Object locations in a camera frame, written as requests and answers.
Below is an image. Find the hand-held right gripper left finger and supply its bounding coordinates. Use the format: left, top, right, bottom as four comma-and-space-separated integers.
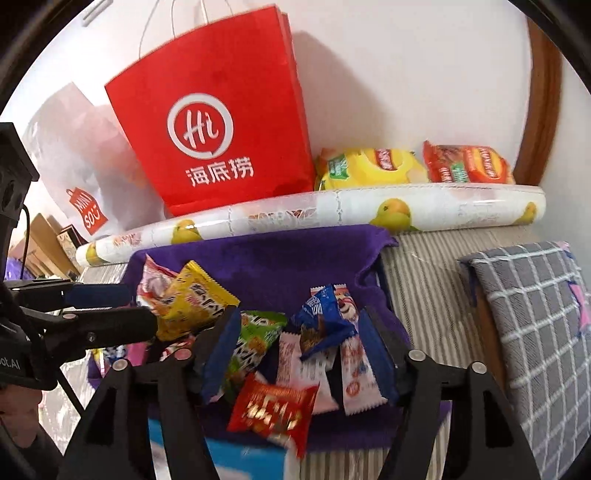
60, 305, 243, 480

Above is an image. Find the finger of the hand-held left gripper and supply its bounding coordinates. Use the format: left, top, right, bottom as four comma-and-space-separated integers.
18, 305, 160, 363
4, 282, 132, 311

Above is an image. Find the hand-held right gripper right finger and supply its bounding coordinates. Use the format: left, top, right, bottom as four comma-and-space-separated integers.
358, 307, 541, 480

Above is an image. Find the green snack packet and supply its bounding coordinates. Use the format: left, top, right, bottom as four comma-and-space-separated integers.
222, 310, 289, 402

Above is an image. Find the yellow snack packet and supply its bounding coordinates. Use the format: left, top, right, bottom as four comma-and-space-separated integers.
154, 261, 242, 342

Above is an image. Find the blue snack packet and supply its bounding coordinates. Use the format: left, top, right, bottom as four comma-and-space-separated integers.
290, 284, 355, 363

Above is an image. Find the person's left hand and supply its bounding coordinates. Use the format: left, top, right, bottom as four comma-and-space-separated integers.
0, 390, 44, 444

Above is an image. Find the patterned brown box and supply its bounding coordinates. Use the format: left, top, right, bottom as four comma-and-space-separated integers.
56, 225, 90, 273

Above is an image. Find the striped bed cover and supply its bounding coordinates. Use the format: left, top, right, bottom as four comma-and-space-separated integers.
41, 224, 568, 480

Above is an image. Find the purple towel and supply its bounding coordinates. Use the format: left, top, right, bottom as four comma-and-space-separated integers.
88, 225, 453, 453

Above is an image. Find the blue tissue box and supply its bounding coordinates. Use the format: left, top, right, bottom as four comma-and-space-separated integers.
148, 418, 301, 480

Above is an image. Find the white plastic shopping bag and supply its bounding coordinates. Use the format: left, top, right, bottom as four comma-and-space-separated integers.
21, 82, 171, 237

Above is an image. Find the grey plaid folded cloth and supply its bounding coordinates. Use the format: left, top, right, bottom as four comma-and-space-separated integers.
457, 240, 591, 480

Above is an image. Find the rolled lemon print table cover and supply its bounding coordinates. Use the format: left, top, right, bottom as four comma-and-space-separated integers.
75, 183, 548, 268

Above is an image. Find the yellow chips bag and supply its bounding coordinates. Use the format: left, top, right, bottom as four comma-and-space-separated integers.
315, 147, 429, 191

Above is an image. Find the red chips bag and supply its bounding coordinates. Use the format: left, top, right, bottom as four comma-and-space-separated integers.
422, 141, 515, 185

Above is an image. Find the red paper bag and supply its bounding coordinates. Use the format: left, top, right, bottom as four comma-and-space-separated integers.
104, 0, 317, 217

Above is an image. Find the brown wooden door frame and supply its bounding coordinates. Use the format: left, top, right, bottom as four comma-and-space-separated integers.
512, 18, 564, 188

